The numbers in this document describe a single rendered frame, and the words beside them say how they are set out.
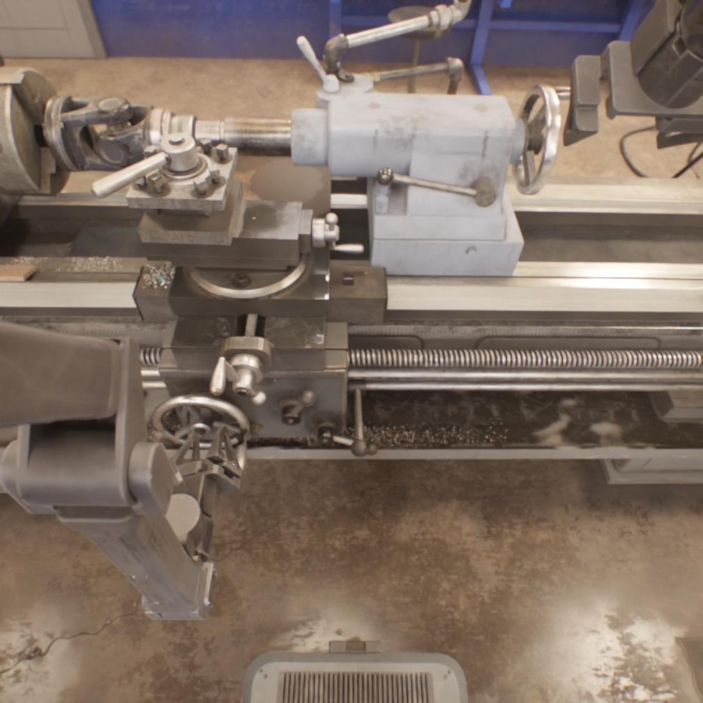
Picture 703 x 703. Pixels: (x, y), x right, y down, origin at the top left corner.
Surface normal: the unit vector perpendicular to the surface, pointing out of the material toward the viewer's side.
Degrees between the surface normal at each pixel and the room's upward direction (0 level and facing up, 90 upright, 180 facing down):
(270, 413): 90
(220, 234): 90
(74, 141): 90
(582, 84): 30
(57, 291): 36
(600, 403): 0
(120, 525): 90
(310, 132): 51
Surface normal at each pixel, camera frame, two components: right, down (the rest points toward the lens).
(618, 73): 0.02, -0.14
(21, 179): 0.00, 0.90
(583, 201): 0.03, 0.17
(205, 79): 0.03, -0.62
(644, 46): -1.00, -0.02
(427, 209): 0.02, 0.46
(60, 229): 0.01, 0.78
